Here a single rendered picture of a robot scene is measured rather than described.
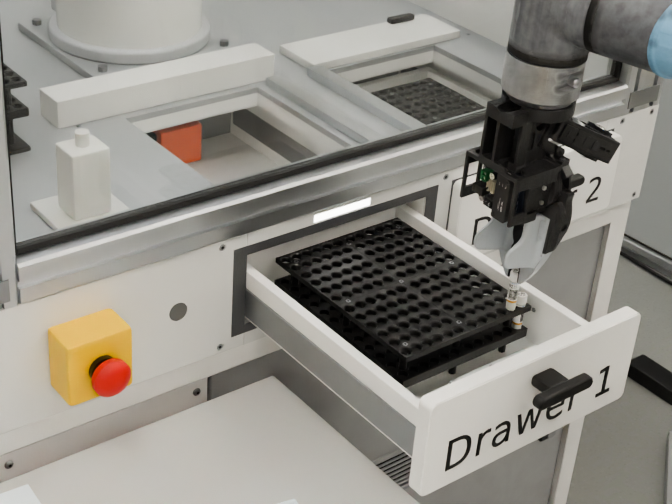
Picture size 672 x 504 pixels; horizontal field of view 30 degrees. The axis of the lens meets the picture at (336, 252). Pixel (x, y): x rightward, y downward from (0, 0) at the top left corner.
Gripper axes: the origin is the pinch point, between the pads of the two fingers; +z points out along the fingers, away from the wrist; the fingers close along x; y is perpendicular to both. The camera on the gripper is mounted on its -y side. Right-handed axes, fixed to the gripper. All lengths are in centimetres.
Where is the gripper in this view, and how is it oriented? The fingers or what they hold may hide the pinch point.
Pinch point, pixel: (521, 266)
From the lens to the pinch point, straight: 132.1
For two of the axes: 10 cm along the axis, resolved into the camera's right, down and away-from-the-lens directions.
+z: -0.8, 8.5, 5.2
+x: 6.1, 4.6, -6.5
